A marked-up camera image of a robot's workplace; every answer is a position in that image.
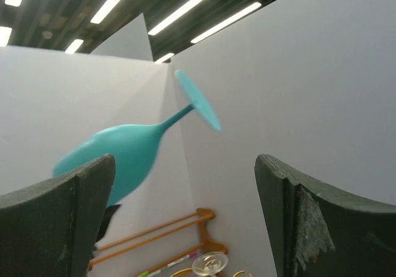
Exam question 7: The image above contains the purple capped marker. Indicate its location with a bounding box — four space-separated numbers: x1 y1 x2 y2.
155 252 197 273

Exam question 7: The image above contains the gold wire glass rack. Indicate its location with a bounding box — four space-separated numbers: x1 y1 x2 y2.
168 267 248 277

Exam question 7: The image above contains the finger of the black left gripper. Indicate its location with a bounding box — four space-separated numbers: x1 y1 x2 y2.
95 204 121 243

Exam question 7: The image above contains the orange wooden shelf rack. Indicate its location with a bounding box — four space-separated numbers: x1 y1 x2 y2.
88 208 228 274

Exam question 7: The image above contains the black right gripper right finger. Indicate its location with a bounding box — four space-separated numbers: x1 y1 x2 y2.
254 154 395 276

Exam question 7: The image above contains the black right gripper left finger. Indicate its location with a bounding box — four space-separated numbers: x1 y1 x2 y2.
1 154 116 276

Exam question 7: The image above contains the blue plastic goblet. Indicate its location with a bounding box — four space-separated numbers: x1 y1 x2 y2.
53 70 222 207

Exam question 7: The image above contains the green capped marker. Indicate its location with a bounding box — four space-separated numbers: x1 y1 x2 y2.
136 271 150 277

